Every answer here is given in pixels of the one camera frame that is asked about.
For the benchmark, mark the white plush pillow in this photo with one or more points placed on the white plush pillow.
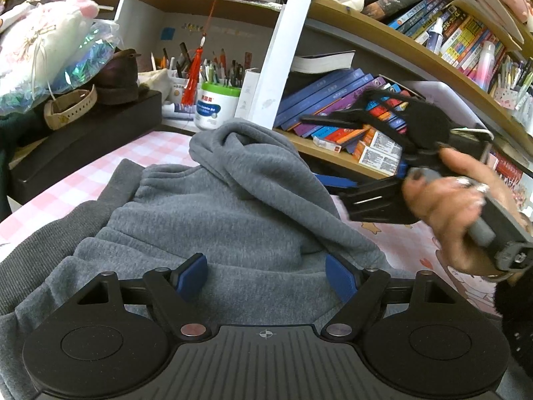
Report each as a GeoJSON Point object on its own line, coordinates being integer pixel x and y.
{"type": "Point", "coordinates": [39, 37]}

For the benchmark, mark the small red white box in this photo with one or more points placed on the small red white box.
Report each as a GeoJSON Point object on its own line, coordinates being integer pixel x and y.
{"type": "Point", "coordinates": [328, 143]}

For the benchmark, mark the beige cloth pouch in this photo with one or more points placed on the beige cloth pouch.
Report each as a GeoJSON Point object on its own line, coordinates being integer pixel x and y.
{"type": "Point", "coordinates": [154, 85]}

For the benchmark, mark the grey hoodie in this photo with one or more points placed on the grey hoodie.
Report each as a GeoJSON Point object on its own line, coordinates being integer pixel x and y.
{"type": "Point", "coordinates": [216, 212]}

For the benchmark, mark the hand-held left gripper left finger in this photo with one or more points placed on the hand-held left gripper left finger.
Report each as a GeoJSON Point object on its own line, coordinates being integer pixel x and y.
{"type": "Point", "coordinates": [193, 277]}

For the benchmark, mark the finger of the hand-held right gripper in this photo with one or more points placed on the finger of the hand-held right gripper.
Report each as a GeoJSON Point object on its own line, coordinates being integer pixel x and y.
{"type": "Point", "coordinates": [374, 204]}
{"type": "Point", "coordinates": [333, 118]}

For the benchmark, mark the red tassel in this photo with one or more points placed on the red tassel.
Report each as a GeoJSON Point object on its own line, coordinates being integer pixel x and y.
{"type": "Point", "coordinates": [193, 79]}

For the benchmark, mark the thick black book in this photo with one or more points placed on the thick black book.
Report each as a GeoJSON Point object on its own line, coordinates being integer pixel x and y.
{"type": "Point", "coordinates": [322, 61]}

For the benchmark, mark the brown leather shoe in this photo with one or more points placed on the brown leather shoe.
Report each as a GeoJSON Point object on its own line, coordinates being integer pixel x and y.
{"type": "Point", "coordinates": [118, 79]}

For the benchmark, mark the white tube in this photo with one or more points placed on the white tube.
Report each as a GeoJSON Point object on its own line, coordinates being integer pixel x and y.
{"type": "Point", "coordinates": [177, 111]}

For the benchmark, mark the row of upright books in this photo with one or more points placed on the row of upright books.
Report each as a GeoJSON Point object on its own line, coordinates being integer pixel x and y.
{"type": "Point", "coordinates": [445, 25]}

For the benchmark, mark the iridescent plastic bag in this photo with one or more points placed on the iridescent plastic bag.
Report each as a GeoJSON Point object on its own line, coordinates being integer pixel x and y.
{"type": "Point", "coordinates": [89, 58]}

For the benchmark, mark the pen holder with pens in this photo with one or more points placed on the pen holder with pens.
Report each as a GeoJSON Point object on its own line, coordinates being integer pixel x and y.
{"type": "Point", "coordinates": [214, 71]}

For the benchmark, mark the black box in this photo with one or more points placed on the black box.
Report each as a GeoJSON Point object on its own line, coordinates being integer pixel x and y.
{"type": "Point", "coordinates": [91, 146]}

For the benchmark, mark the white carton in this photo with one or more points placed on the white carton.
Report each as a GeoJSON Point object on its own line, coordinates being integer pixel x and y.
{"type": "Point", "coordinates": [247, 93]}

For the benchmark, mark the silver laptop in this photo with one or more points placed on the silver laptop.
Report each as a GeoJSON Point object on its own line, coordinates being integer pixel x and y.
{"type": "Point", "coordinates": [449, 100]}

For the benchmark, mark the cup of markers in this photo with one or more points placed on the cup of markers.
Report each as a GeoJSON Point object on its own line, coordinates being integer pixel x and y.
{"type": "Point", "coordinates": [514, 85]}

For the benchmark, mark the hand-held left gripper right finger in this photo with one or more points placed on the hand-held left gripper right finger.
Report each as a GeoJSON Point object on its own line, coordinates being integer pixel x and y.
{"type": "Point", "coordinates": [339, 278]}

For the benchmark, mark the wooden bookshelf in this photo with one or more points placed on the wooden bookshelf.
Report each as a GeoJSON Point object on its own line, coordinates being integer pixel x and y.
{"type": "Point", "coordinates": [374, 29]}

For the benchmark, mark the person's right hand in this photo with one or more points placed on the person's right hand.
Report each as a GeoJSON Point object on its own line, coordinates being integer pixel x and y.
{"type": "Point", "coordinates": [445, 210]}

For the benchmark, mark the pink white bottle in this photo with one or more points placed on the pink white bottle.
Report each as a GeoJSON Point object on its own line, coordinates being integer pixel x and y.
{"type": "Point", "coordinates": [485, 64]}

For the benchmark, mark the white spray bottle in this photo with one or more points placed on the white spray bottle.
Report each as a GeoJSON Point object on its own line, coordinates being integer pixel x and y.
{"type": "Point", "coordinates": [435, 35]}

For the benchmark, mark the stack of flat books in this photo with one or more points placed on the stack of flat books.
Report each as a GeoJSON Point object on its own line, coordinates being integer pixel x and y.
{"type": "Point", "coordinates": [324, 98]}

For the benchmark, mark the white jar green lid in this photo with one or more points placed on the white jar green lid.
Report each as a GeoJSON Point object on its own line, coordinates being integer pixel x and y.
{"type": "Point", "coordinates": [216, 106]}

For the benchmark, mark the pink checked tablecloth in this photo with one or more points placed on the pink checked tablecloth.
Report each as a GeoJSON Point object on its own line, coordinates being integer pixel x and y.
{"type": "Point", "coordinates": [87, 175]}

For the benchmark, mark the white shelf post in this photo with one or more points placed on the white shelf post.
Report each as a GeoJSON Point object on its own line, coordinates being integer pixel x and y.
{"type": "Point", "coordinates": [283, 41]}

